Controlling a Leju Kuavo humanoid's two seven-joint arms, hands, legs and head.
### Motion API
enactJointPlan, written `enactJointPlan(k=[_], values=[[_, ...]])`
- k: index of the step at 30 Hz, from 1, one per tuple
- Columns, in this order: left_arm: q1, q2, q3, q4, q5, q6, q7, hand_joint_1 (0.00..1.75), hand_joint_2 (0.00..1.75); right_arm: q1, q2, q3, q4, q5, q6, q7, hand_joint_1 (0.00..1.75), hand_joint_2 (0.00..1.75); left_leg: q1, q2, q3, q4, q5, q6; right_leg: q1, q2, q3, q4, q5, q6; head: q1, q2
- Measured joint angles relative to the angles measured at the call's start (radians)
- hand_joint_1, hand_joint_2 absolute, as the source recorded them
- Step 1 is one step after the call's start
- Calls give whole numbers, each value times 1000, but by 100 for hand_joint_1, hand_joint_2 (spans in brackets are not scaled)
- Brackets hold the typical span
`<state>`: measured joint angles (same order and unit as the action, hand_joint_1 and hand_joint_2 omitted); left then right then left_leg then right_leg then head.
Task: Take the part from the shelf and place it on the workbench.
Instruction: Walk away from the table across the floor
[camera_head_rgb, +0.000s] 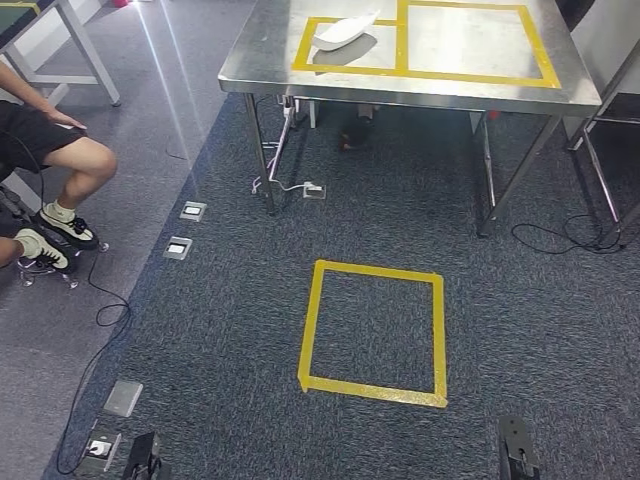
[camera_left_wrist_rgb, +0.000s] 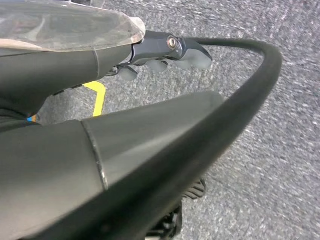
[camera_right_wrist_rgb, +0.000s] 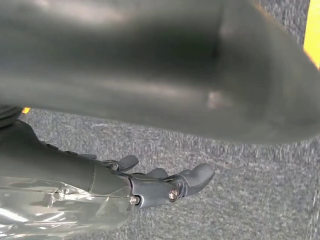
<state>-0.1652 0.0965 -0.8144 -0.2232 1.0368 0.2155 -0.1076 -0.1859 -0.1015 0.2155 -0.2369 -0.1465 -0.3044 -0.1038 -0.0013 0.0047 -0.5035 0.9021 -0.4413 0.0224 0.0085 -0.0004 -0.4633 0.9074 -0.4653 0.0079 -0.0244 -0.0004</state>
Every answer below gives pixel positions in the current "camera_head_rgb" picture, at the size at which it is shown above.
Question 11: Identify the white plastic car part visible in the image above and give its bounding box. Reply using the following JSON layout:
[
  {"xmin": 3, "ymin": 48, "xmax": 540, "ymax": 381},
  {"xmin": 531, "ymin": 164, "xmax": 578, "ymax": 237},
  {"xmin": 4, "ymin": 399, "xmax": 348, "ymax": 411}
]
[{"xmin": 310, "ymin": 9, "xmax": 382, "ymax": 53}]

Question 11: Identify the stainless steel workbench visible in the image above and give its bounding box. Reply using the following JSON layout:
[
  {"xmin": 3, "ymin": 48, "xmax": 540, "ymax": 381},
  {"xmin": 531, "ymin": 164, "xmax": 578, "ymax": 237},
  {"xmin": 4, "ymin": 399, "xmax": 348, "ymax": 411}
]
[{"xmin": 217, "ymin": 0, "xmax": 602, "ymax": 238}]

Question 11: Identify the small yellow tape rectangle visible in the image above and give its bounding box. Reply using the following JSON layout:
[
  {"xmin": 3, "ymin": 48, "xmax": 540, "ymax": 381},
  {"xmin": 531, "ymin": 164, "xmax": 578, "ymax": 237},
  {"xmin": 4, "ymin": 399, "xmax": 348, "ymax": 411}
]
[{"xmin": 291, "ymin": 14, "xmax": 410, "ymax": 75}]

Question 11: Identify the steel floor cover plate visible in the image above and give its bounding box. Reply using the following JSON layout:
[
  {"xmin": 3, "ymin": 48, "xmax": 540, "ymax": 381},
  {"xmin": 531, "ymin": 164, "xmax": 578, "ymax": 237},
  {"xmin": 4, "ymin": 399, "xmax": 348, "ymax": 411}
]
[{"xmin": 103, "ymin": 380, "xmax": 144, "ymax": 419}]

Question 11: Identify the large yellow tape rectangle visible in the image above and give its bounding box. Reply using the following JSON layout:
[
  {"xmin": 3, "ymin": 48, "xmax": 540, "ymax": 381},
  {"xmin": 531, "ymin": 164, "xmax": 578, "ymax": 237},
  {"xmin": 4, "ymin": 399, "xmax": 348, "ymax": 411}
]
[{"xmin": 395, "ymin": 0, "xmax": 562, "ymax": 90}]

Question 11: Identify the chrome base stool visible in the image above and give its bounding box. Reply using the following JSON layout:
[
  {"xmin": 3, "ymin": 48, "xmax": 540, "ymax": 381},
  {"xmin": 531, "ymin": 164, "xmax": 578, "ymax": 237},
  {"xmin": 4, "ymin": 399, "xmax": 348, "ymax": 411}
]
[{"xmin": 17, "ymin": 241, "xmax": 110, "ymax": 291}]

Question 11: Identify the white desk green top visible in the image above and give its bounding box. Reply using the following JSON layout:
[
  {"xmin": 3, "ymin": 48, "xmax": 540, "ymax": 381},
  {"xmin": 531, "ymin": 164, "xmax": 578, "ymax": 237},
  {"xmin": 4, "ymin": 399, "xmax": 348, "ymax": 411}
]
[{"xmin": 0, "ymin": 0, "xmax": 122, "ymax": 109}]

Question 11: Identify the stainless steel table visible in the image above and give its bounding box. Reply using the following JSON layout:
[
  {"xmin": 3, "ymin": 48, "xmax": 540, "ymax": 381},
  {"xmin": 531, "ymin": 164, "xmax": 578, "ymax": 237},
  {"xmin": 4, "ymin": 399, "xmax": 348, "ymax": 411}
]
[{"xmin": 562, "ymin": 0, "xmax": 640, "ymax": 248}]

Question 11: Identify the white power cable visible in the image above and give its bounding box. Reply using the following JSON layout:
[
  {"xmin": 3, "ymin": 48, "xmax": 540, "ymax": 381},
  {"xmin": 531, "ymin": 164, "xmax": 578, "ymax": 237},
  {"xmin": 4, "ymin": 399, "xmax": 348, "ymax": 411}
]
[{"xmin": 251, "ymin": 175, "xmax": 316, "ymax": 197}]

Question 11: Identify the long black floor cable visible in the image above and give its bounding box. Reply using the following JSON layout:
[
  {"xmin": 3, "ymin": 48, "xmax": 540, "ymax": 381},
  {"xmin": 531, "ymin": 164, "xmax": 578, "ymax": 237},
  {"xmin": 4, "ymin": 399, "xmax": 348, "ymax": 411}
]
[{"xmin": 56, "ymin": 248, "xmax": 134, "ymax": 477}]

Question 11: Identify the looped black floor cable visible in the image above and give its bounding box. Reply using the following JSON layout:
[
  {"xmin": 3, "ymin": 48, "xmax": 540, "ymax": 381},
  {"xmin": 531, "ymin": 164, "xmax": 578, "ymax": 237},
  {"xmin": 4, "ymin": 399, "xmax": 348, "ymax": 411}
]
[{"xmin": 510, "ymin": 213, "xmax": 626, "ymax": 256}]

